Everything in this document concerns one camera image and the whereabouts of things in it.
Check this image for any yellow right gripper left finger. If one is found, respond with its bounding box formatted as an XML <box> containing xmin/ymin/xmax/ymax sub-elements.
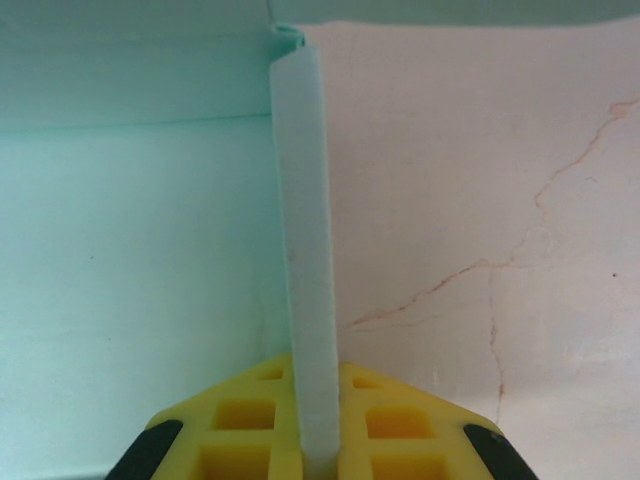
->
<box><xmin>145</xmin><ymin>352</ymin><xmax>307</xmax><ymax>480</ymax></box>

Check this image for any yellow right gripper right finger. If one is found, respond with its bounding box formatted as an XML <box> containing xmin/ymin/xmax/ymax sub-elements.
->
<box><xmin>337</xmin><ymin>361</ymin><xmax>502</xmax><ymax>480</ymax></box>

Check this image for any light teal cloth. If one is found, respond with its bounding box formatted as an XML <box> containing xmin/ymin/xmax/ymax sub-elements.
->
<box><xmin>0</xmin><ymin>0</ymin><xmax>640</xmax><ymax>480</ymax></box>

